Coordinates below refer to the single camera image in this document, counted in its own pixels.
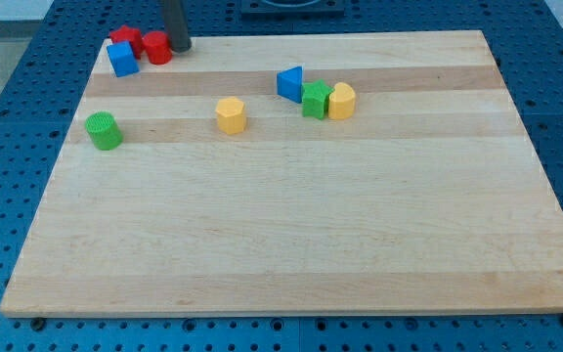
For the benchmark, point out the red star block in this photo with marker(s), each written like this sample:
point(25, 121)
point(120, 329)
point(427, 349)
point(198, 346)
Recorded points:
point(132, 35)

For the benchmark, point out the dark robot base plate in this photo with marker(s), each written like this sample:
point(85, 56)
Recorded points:
point(261, 8)

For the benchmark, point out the wooden board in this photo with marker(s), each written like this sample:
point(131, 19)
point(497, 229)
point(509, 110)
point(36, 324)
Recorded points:
point(429, 200)

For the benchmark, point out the red cylinder block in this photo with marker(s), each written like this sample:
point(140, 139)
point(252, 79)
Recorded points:
point(157, 46)

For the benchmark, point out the blue triangle block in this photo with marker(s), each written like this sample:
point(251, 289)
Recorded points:
point(289, 84)

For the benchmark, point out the green star block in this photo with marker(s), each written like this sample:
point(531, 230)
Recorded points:
point(315, 97)

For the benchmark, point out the yellow hexagon block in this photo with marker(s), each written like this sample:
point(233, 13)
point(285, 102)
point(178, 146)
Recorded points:
point(231, 117)

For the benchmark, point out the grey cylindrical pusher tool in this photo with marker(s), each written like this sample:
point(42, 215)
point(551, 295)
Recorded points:
point(176, 25)

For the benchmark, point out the green cylinder block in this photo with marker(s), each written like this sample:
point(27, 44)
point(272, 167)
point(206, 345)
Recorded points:
point(103, 130)

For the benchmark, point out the blue cube block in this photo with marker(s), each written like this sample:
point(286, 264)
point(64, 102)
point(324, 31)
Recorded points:
point(122, 59)

